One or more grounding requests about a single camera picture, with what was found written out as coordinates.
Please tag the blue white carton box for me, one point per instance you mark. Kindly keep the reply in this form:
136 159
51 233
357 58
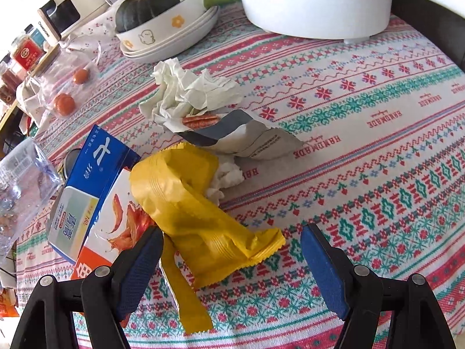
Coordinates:
97 167

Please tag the white flower-print bowl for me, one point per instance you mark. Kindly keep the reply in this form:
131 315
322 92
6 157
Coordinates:
169 34

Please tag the patterned red green tablecloth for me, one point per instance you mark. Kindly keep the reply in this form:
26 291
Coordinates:
381 172

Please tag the clear bag with tomatoes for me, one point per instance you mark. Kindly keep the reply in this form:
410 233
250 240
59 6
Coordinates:
62 81

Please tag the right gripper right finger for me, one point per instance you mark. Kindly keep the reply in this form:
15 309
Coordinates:
352 292

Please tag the silver sausage snack wrapper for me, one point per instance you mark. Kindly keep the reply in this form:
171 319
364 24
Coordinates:
244 135

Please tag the dark green pumpkin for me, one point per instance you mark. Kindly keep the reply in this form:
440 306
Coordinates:
133 13

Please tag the small crumpled white tissue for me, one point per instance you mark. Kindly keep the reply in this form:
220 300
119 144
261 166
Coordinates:
227 175

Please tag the clear plastic water bottle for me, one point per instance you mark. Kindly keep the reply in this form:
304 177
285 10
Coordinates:
28 181

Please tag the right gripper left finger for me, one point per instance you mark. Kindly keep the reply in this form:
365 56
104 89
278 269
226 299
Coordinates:
110 294

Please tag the white electric cooking pot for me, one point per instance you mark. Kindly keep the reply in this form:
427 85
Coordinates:
327 3

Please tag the orange fish snack bag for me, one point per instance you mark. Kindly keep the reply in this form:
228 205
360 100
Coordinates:
120 224

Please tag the red label jar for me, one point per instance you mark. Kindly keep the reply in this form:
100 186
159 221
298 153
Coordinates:
26 52

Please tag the yellow snack wrapper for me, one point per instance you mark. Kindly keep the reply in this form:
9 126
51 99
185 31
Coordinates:
202 244

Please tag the cream white kitchen appliance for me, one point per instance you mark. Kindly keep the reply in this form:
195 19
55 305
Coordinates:
57 18

